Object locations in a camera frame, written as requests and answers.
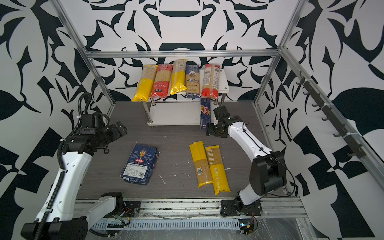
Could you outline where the white two-tier metal shelf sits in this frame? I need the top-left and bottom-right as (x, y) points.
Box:
(140, 69), (230, 128)

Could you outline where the blue yellow spaghetti pack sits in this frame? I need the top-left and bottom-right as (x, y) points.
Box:
(186, 65), (200, 99)

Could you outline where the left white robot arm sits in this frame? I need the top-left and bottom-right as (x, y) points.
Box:
(21, 113), (127, 240)

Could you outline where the small clear spaghetti pack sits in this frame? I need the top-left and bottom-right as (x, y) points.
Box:
(190, 141), (213, 188)

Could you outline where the yellow Pastatime spaghetti pack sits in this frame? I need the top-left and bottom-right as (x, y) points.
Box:
(206, 145), (231, 196)

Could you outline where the blue Barilla pasta pack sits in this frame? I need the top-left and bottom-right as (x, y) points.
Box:
(121, 144), (159, 186)

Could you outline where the yellow spaghetti pack underneath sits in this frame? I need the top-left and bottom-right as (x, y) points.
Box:
(132, 65), (158, 102)

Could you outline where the yellow brown spaghetti pack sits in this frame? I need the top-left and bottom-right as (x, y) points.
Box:
(170, 59), (187, 95)

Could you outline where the dark blue pasta pack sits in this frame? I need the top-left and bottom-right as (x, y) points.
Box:
(200, 98), (211, 129)

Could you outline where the black wall hook rail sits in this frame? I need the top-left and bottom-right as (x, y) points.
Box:
(296, 72), (367, 159)

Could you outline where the red ended spaghetti pack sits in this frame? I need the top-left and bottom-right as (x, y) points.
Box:
(201, 64), (220, 100)

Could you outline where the white slotted cable duct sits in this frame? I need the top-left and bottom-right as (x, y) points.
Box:
(92, 219), (240, 231)

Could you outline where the red yellow spaghetti pack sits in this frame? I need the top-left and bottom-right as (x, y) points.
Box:
(150, 64), (173, 99)

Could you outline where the aluminium frame of enclosure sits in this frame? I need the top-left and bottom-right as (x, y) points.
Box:
(51, 1), (384, 188)

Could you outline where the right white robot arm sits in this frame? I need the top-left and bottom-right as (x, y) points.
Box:
(206, 106), (287, 217)

